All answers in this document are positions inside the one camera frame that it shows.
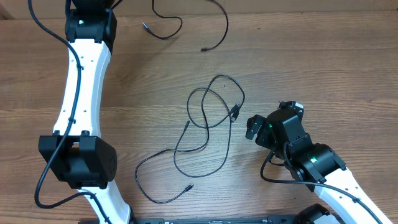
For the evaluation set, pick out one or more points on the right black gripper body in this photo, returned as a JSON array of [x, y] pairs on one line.
[[265, 139]]

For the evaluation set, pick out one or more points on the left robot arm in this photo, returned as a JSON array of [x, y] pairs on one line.
[[75, 151]]

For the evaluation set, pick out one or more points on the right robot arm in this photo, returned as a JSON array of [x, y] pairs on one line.
[[314, 165]]

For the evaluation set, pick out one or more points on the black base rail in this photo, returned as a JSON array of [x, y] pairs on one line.
[[211, 221]]

